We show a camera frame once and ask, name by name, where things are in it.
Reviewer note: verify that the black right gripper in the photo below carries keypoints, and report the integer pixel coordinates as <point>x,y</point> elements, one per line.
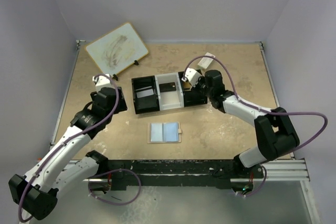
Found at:
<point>203,79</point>

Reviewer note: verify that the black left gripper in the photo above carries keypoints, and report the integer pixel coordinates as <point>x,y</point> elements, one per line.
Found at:
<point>121,106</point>

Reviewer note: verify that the dark grey card with chip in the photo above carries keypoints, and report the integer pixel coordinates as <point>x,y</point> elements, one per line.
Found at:
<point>167,87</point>

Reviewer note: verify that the beige card holder wallet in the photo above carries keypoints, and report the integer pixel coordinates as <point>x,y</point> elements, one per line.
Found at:
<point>164,133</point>

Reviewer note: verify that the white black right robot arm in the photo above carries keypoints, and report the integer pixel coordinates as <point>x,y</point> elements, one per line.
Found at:
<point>274,130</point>

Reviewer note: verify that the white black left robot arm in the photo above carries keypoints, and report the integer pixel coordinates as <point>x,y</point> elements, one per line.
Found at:
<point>38,190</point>

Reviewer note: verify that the white card in left bin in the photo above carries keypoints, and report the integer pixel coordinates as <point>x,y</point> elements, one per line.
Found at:
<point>144,93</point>

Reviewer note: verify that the black right bin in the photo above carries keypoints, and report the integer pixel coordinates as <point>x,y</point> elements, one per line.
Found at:
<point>191,97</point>

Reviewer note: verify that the black bin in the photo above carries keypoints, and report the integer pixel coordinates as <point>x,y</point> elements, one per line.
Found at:
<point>146,104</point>
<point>191,97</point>

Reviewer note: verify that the small white red box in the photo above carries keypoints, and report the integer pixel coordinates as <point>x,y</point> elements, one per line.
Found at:
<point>205,62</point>

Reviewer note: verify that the white middle bin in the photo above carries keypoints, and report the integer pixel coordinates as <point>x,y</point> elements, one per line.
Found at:
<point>169,100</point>

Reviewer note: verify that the black left bin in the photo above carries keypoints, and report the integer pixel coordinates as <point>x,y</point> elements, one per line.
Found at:
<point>146,104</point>

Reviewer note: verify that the black board stand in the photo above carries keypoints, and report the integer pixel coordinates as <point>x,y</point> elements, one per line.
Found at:
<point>115,77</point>

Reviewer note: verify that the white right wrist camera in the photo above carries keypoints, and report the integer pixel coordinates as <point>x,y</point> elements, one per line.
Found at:
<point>191,76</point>

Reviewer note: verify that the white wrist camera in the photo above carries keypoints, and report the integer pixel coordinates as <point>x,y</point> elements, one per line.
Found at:
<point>102,81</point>
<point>191,76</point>

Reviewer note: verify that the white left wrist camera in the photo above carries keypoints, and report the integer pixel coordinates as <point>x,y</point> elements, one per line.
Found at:
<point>102,81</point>

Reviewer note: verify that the white board with wooden frame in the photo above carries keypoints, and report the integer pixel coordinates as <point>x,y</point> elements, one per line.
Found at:
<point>117,50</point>

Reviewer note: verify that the aluminium table frame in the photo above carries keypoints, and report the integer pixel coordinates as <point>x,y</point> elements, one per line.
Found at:
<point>37,191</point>

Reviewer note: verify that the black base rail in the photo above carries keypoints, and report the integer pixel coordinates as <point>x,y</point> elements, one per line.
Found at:
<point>218,173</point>

